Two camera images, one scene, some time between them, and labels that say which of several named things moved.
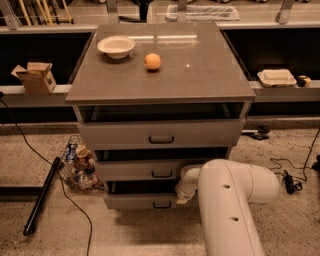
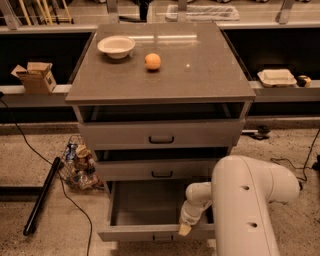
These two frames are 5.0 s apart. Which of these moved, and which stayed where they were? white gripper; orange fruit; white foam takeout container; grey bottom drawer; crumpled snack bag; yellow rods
Moved: grey bottom drawer; white gripper
Stayed: crumpled snack bag; yellow rods; orange fruit; white foam takeout container
